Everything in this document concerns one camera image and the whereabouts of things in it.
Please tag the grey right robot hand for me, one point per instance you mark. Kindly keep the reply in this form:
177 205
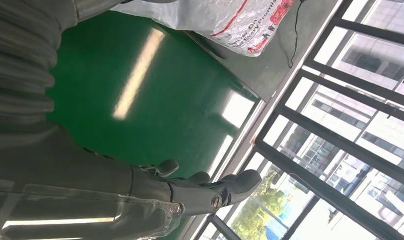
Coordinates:
72 185

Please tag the green conveyor belt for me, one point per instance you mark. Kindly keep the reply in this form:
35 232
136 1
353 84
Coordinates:
172 99

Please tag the black window frame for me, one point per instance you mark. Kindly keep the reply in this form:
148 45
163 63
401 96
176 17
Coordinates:
321 132

